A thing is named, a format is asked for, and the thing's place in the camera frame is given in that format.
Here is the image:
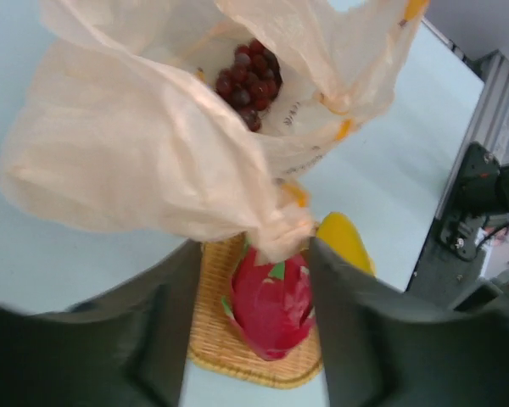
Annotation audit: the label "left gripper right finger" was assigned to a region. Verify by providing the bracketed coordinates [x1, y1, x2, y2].
[308, 238, 509, 406]

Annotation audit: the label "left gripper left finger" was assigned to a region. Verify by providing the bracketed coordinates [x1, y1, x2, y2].
[0, 241, 202, 406]

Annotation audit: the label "woven bamboo tray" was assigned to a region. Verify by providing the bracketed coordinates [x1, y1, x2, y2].
[188, 235, 323, 389]

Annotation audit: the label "red fake fruit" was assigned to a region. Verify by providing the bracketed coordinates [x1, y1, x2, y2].
[221, 243, 315, 361]

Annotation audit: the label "yellow fake banana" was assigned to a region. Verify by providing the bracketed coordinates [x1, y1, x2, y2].
[316, 212, 376, 276]

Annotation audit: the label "translucent orange plastic bag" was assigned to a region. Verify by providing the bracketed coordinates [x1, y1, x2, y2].
[0, 1, 428, 262]

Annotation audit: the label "dark red fake grapes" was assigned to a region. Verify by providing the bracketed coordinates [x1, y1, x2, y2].
[214, 38, 282, 132]

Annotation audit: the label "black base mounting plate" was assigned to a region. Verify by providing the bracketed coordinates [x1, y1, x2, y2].
[406, 142, 509, 312]

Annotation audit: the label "aluminium frame rail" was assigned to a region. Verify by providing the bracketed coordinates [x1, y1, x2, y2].
[435, 51, 509, 220]

